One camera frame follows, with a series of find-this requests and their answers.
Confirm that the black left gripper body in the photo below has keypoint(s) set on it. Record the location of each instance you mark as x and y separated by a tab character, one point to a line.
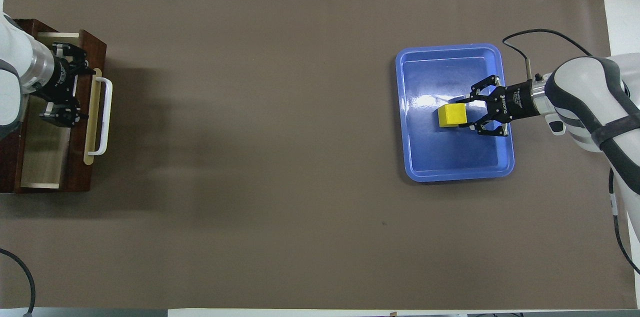
60	82

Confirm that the dark wooden drawer cabinet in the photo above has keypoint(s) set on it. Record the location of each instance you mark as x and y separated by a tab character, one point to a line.
7	162

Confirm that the yellow cube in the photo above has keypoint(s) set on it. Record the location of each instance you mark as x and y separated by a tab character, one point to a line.
452	115

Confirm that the blue plastic tray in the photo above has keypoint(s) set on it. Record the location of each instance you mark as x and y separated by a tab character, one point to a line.
450	157

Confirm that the brown table mat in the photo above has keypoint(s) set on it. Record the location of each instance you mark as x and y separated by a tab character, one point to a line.
250	157

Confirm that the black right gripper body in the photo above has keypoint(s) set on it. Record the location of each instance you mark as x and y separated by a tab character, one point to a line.
517	102

